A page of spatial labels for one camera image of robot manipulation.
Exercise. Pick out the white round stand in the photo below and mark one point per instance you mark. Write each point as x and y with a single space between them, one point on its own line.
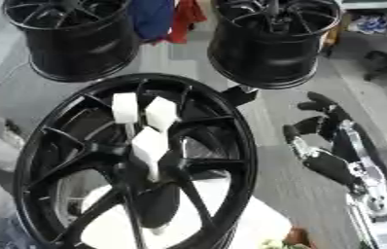
259 223

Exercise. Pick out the red fabric item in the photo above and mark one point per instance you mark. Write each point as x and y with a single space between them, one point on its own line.
187 19

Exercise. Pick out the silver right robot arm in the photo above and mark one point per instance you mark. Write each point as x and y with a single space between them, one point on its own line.
384 217

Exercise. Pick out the blue fabric item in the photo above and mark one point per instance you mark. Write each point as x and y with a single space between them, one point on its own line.
151 17

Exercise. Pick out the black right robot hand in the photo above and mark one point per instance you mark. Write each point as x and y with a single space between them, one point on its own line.
333 165

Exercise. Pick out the white and blue bag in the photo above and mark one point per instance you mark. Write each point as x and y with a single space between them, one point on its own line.
370 24

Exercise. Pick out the brown small object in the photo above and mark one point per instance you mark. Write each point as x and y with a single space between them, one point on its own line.
300 238

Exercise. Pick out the black wheel rim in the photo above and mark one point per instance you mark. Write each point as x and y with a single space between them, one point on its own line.
270 55
83 48

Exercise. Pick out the black wheel support bracket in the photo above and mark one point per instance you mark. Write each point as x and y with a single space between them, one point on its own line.
239 95

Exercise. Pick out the large black spoked wheel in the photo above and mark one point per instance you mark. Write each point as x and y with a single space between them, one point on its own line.
228 142

